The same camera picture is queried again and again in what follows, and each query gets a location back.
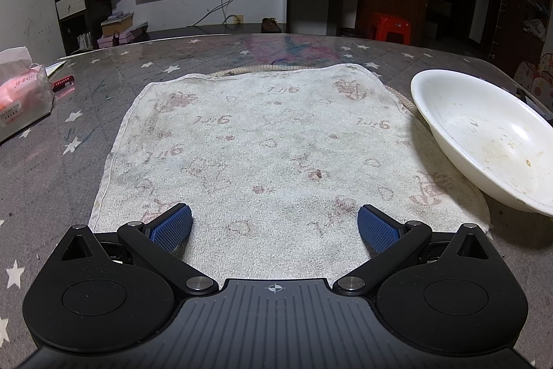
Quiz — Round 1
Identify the black power cable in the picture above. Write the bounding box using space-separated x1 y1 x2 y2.
192 0 243 26

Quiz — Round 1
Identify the white printed towel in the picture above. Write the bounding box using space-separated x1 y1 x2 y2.
88 63 492 292

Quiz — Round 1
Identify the cardboard box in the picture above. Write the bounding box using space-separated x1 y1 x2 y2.
101 11 135 37

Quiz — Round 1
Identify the red plastic stool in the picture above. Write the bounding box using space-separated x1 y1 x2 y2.
368 12 412 45

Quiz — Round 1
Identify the cartoon print chair cover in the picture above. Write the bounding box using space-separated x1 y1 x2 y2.
514 53 553 110

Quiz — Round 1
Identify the grey star-print tablecloth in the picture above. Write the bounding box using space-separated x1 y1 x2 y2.
0 33 553 352

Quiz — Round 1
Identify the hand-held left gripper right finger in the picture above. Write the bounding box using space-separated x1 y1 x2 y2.
335 203 502 296

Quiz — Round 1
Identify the pink tissue pack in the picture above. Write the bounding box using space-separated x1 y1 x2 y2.
0 46 56 144

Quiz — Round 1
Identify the dark television console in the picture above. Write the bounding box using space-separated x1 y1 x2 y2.
130 23 288 43

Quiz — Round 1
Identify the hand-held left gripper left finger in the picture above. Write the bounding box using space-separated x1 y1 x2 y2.
53 203 219 296

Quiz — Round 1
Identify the pink box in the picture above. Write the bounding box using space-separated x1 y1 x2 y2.
97 29 130 49

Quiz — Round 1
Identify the white ceramic plate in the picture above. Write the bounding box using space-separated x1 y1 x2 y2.
410 69 553 218

